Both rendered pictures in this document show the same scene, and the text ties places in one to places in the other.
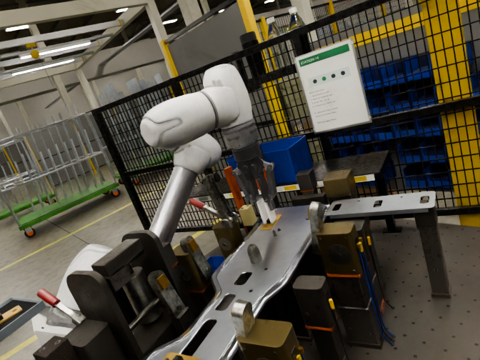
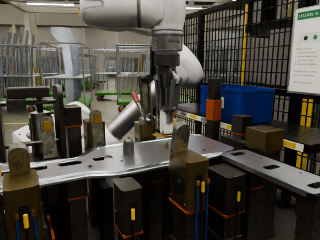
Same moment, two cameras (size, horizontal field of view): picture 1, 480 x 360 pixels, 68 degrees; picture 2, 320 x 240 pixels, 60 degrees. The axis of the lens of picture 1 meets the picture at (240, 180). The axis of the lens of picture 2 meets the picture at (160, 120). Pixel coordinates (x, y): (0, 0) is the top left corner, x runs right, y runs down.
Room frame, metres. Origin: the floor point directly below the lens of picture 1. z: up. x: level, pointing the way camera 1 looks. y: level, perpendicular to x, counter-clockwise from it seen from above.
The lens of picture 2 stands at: (0.21, -0.40, 1.25)
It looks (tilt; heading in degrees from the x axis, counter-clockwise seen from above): 11 degrees down; 27
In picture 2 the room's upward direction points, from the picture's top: straight up
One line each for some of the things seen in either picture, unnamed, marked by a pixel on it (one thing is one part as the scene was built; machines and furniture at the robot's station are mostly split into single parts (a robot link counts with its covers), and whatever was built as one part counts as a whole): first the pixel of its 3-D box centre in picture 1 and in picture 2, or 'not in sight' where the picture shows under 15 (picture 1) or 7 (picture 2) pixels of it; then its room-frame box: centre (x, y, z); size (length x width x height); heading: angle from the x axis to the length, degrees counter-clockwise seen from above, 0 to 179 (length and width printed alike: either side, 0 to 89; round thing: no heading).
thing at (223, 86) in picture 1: (223, 96); (162, 2); (0.94, -0.03, 1.42); 0.13 x 0.11 x 0.16; 119
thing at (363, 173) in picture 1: (273, 180); (230, 119); (1.42, -0.13, 1.01); 0.90 x 0.22 x 0.03; 55
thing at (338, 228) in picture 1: (356, 287); (190, 226); (0.78, -0.19, 0.87); 0.12 x 0.07 x 0.35; 55
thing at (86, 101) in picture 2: not in sight; (69, 78); (5.75, 5.16, 0.89); 1.90 x 1.00 x 1.77; 36
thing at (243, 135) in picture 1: (241, 134); (166, 43); (0.95, -0.04, 1.31); 0.09 x 0.09 x 0.06
